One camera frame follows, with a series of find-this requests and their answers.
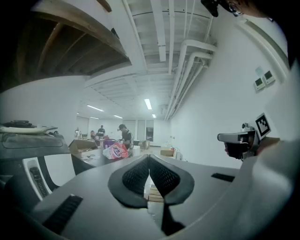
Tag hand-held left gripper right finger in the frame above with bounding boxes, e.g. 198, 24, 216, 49
149, 154, 195, 205

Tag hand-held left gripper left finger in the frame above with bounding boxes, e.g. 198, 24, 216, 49
107, 154, 150, 209

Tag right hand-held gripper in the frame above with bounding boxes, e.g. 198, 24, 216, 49
217, 112, 272, 161

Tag person's right forearm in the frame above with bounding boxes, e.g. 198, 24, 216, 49
256, 137, 281, 157

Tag brown cardboard box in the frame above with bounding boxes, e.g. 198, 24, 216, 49
68, 139, 98, 156

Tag large cardboard box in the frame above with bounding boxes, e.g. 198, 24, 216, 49
160, 147, 175, 158

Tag pink detergent bag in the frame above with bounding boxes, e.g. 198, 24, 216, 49
102, 142, 129, 160

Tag bundle of white pipes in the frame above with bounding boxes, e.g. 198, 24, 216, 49
164, 39, 218, 121

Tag white and black appliance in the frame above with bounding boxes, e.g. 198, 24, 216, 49
0, 131, 76, 202

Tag white shallow tray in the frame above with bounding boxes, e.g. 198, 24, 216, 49
0, 120, 58, 135

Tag person's eyeglasses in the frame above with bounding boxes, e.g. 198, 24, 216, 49
226, 1, 243, 17

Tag long white ceiling fixture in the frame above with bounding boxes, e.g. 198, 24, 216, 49
150, 0, 167, 62

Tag white wall control panel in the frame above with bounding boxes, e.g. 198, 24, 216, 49
263, 70, 277, 85
254, 78, 267, 91

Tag black head-worn camera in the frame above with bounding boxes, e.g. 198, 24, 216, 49
200, 0, 221, 18

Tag brown wooden frame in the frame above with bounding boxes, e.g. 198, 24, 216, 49
14, 0, 132, 82

